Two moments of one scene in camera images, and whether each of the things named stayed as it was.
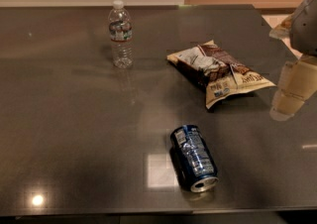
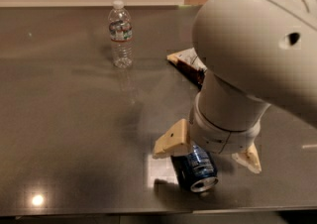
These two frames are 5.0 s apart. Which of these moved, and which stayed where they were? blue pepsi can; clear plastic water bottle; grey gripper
Moved: grey gripper
Stayed: blue pepsi can; clear plastic water bottle
